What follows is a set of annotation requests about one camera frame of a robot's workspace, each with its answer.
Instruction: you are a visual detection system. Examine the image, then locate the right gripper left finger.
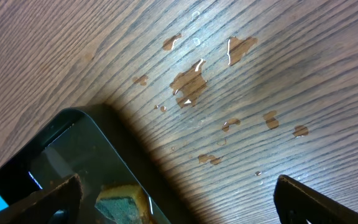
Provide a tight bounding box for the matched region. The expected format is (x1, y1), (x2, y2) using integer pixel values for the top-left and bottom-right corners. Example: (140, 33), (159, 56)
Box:
(0, 174), (83, 224)

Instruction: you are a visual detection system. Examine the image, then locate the black water tray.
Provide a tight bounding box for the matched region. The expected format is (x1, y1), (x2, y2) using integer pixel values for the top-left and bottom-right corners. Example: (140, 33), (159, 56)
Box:
(0, 105), (197, 223)

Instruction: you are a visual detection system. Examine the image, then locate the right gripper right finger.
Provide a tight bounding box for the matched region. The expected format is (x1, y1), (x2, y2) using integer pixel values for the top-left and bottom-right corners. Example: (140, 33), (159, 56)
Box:
(273, 175), (358, 224)

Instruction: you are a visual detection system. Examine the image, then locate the green yellow sponge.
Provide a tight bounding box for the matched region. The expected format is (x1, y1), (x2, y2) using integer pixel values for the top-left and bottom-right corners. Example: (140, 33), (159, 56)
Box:
(94, 184), (153, 224)

